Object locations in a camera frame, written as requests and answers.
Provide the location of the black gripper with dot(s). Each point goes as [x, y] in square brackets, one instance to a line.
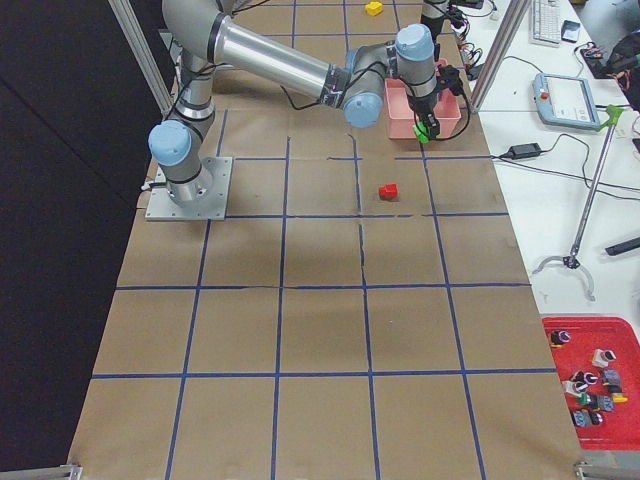
[421, 106]

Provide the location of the green toy block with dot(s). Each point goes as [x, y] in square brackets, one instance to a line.
[421, 132]

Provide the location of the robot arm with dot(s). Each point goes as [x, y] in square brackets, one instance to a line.
[210, 39]
[433, 15]

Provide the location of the pink plastic box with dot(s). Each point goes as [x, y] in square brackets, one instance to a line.
[400, 120]

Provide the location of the red toy block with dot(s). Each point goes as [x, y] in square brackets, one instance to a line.
[388, 192]

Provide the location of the black table power brick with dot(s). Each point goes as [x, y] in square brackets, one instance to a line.
[524, 151]

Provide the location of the yellow toy block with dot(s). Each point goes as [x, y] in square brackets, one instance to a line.
[374, 8]

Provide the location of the teach pendant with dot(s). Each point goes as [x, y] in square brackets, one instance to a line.
[565, 101]

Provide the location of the white keyboard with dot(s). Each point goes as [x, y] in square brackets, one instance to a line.
[544, 23]

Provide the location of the metal reacher grabber tool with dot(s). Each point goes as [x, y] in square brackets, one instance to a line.
[571, 260]

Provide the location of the red plastic tray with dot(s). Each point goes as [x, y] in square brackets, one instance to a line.
[597, 361]

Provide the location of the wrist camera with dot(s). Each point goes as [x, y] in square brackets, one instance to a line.
[449, 79]

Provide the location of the usb hub with cables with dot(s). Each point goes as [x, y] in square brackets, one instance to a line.
[469, 53]

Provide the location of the aluminium profile post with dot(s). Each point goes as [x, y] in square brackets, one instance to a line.
[510, 23]

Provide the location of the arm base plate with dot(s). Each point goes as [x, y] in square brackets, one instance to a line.
[204, 198]

